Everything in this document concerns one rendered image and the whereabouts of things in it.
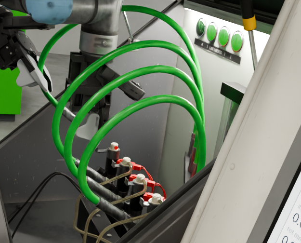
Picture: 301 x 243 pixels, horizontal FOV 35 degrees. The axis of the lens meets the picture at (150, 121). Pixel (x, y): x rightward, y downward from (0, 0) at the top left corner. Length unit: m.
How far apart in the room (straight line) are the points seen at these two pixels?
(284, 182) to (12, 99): 3.87
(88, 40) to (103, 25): 0.04
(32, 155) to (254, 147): 0.82
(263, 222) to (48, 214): 0.84
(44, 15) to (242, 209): 0.46
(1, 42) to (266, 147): 0.68
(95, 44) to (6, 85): 3.41
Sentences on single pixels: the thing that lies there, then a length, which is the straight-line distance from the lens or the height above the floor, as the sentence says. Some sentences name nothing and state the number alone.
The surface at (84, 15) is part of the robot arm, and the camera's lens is 0.91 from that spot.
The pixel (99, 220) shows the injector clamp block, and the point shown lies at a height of 0.98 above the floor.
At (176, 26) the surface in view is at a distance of 1.08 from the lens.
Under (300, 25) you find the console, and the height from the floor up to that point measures 1.47.
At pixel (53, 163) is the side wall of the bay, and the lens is 1.40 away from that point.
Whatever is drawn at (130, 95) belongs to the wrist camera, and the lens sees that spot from 1.02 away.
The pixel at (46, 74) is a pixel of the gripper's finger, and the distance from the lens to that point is 1.14.
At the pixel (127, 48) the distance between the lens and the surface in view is 0.92.
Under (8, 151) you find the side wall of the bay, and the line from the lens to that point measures 1.36.
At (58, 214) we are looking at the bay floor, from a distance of 1.38.
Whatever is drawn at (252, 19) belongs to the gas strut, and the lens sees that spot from 0.74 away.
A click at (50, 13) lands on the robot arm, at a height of 1.42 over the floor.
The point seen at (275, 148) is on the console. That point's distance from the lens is 0.65.
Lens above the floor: 1.53
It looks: 18 degrees down
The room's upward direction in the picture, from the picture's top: 9 degrees clockwise
